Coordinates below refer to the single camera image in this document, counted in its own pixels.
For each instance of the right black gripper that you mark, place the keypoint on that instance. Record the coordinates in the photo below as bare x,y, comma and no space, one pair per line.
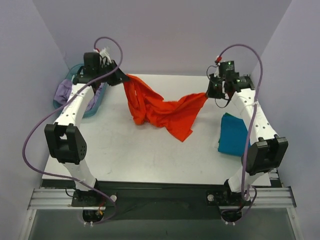
212,89

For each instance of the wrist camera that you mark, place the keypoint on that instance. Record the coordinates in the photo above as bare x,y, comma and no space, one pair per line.
226,68
104,52

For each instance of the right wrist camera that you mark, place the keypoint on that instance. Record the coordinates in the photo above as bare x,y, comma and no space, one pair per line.
226,68

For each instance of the orange t shirt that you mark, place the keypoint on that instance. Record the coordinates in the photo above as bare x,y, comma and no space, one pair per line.
147,106

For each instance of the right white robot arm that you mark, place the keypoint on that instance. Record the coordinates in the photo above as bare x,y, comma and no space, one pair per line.
264,148

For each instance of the folded blue t shirt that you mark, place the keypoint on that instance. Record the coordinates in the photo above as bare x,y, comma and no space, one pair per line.
233,134

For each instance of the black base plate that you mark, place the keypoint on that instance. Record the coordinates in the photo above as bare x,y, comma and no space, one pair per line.
160,211

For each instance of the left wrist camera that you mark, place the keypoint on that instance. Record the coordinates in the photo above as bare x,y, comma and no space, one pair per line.
104,52

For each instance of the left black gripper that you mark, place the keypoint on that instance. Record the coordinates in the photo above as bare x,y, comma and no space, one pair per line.
116,75

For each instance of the purple t shirt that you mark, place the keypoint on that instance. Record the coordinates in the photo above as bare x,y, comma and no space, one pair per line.
64,90

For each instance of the aluminium mounting rail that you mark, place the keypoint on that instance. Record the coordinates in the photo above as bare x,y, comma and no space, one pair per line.
263,198

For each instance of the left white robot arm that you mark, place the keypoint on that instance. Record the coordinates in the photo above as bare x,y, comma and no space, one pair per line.
64,139

